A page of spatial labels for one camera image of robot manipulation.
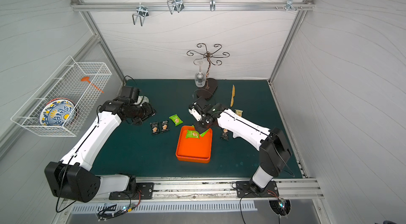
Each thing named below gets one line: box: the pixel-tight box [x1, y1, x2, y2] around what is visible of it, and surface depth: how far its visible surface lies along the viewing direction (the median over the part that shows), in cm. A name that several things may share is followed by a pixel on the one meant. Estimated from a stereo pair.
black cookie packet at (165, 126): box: [161, 120, 170, 134], surface depth 97 cm
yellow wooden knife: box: [230, 84, 236, 108], surface depth 113 cm
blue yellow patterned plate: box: [39, 97, 78, 127], surface depth 61 cm
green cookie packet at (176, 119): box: [168, 114, 184, 127], surface depth 100 cm
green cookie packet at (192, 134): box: [185, 129, 200, 139], surface depth 92 cm
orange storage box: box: [175, 125, 213, 164], surface depth 92 cm
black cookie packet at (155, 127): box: [149, 121, 160, 135], surface depth 95 cm
